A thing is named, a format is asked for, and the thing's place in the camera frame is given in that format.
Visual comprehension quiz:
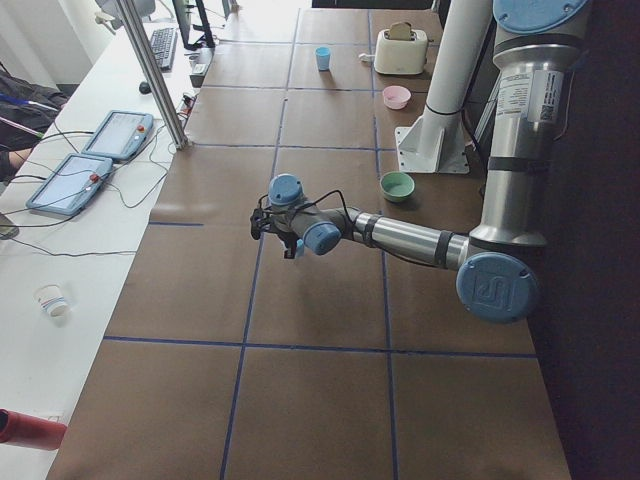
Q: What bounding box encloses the black monitor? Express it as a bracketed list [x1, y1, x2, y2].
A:
[172, 0, 216, 51]

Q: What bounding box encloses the near teach pendant tablet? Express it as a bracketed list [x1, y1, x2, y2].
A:
[25, 154, 113, 217]

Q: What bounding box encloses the white paper cup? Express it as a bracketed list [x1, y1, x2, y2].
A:
[34, 284, 69, 317]

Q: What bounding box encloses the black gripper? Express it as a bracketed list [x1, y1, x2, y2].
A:
[273, 220, 299, 259]

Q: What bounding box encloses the aluminium frame post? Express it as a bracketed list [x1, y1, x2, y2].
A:
[115, 0, 189, 150]

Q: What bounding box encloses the pink bowl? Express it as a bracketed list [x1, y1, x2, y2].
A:
[382, 85, 412, 110]

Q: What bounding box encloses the toast slice in toaster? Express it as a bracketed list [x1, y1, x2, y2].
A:
[388, 22, 412, 41]

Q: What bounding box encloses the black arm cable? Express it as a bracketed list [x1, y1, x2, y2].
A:
[257, 188, 451, 266]

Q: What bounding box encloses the black computer mouse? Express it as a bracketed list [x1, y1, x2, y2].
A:
[138, 81, 151, 95]

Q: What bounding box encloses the teach pendant tablet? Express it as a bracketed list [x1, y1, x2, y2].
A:
[82, 110, 154, 162]
[25, 154, 113, 217]

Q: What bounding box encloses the cream toaster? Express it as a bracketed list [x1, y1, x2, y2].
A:
[373, 29, 429, 75]

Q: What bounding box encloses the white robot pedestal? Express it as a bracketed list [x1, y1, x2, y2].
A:
[395, 0, 493, 174]

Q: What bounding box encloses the red bottle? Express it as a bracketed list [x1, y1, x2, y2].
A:
[1, 409, 67, 451]

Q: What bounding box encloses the blue cup near toaster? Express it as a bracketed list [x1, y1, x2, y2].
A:
[315, 46, 331, 72]

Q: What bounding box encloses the blue cup carried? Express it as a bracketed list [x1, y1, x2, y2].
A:
[294, 239, 305, 259]

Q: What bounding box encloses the black keyboard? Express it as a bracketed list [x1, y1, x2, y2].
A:
[149, 27, 177, 71]

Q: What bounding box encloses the small grey box device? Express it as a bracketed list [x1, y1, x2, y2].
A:
[189, 57, 211, 89]

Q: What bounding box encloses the green bowl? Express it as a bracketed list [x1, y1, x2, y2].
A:
[380, 171, 415, 203]

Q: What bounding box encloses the person in dark clothes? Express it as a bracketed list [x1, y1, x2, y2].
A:
[1, 68, 69, 181]

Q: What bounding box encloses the far teach pendant tablet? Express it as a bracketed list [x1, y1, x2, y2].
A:
[82, 110, 154, 162]

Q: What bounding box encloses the black pendant cable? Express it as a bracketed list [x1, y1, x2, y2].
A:
[0, 119, 174, 257]

